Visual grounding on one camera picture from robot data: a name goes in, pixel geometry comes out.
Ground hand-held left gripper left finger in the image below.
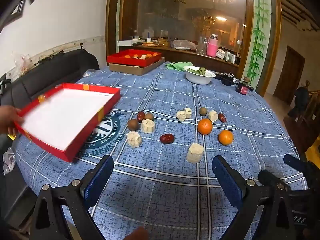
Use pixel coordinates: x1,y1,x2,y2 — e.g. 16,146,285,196
30,154,115,240

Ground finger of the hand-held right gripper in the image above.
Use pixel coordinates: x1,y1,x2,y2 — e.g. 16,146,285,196
283,154,318,181
258,169,285,184

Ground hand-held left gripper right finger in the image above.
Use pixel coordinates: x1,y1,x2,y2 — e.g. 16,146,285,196
212,154,297,240

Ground orange mandarin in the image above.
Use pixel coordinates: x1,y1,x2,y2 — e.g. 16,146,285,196
197,118,213,135
218,129,234,146

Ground red shallow gift box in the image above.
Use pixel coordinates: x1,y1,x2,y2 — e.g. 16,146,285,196
14,83,121,163

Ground dark statue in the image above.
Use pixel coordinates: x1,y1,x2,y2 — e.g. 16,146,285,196
290,80,313,118

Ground wooden door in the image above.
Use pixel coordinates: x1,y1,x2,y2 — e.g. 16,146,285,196
273,45,306,106

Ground dark red jar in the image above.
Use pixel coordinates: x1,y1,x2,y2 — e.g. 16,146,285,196
236,79,251,95

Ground clear plastic wrapper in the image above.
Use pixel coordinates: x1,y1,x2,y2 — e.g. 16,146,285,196
2,147,17,174

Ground black device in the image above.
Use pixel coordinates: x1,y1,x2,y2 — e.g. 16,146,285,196
215,72,235,87

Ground blue plaid tablecloth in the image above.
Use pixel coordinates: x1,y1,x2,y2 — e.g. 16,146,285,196
11,61,309,240

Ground white bowl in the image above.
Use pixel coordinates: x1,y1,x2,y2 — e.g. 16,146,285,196
184,66,216,85

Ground brown cardboard box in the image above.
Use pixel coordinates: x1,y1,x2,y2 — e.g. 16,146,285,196
109,57,165,76

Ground black leather sofa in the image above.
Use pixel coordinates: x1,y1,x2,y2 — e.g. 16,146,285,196
0,49,100,230

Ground red box with produce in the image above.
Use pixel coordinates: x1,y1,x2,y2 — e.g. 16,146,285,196
107,49,162,67

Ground small white carton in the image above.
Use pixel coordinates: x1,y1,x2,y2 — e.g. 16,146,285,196
225,51,237,64

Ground green cloth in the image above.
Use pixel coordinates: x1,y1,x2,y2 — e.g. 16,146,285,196
166,61,193,71

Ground wooden sideboard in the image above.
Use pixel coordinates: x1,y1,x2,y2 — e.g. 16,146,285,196
117,44,240,80

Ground pink thermos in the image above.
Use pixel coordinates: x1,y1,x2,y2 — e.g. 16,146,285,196
206,34,219,57

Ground spare black gripper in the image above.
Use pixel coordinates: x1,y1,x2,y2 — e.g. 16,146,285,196
0,74,12,93

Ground clear plastic cups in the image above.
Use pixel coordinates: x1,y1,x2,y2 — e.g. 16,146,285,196
198,36,208,55

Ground crinkled clear plastic bag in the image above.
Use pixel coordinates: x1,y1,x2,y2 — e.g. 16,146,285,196
13,53,34,76

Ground long white box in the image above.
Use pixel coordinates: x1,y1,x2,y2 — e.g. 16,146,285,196
118,40,146,47

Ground wood-framed glass partition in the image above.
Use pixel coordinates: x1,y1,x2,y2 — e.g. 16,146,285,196
106,0,255,67

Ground green bamboo wall decal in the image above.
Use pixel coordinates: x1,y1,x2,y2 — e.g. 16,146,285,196
246,0,272,87

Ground dark picture frame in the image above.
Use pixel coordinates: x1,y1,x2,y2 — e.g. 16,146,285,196
0,0,34,24

